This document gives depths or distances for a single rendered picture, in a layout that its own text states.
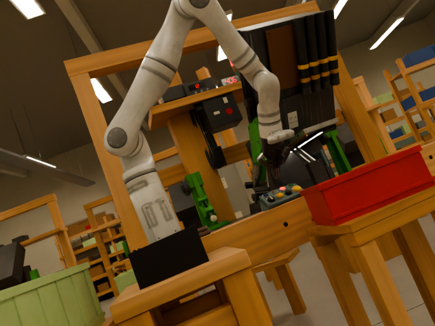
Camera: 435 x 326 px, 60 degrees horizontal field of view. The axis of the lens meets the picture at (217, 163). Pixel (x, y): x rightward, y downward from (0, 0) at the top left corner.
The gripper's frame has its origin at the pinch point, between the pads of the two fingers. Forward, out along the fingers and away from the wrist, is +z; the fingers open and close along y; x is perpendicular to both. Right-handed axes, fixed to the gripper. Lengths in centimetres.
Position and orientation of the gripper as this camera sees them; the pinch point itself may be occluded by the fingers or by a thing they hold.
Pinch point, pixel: (276, 172)
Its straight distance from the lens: 128.2
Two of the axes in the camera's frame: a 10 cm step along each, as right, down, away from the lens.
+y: -9.1, 3.2, -2.8
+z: 1.7, 8.8, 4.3
